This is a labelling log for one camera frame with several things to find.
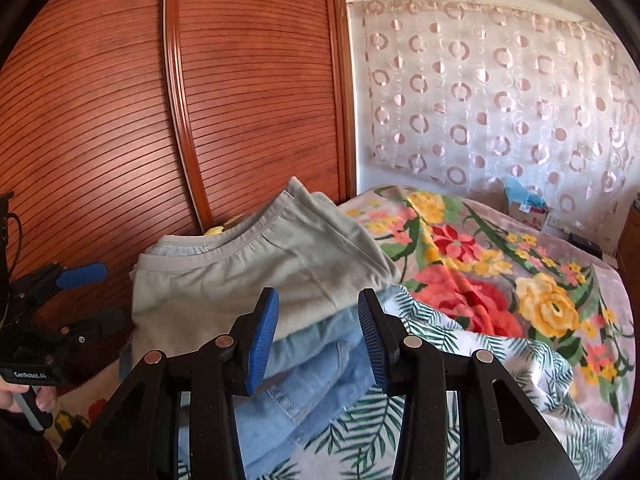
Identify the wooden slatted wardrobe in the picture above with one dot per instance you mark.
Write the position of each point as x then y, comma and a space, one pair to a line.
100, 110

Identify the pale teal garment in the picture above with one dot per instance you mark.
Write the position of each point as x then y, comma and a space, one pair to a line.
175, 251

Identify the person's left forearm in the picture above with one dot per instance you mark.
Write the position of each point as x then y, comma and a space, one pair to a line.
20, 445

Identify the circle patterned sheer curtain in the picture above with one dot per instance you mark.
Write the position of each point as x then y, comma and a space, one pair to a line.
500, 110

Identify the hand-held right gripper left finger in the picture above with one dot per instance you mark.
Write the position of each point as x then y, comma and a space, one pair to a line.
262, 340

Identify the black box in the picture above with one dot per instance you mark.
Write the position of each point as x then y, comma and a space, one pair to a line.
587, 245

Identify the grey-green pants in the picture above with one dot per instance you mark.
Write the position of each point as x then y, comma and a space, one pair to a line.
280, 260

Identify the cardboard box with blue plastic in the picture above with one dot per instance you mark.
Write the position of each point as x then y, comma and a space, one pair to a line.
525, 207

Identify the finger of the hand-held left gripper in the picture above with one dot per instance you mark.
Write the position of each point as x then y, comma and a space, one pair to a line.
82, 274
97, 324

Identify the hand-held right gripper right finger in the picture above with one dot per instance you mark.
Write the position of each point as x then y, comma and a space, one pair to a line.
372, 345

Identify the palm leaf bedsheet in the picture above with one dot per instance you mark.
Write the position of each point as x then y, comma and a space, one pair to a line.
540, 375

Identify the yellow cloth item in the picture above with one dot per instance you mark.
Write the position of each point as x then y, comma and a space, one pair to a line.
222, 227

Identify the blue denim jeans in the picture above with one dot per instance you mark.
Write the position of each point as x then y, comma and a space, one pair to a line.
310, 375

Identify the person's left hand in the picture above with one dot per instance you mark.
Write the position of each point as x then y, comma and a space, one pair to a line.
6, 400

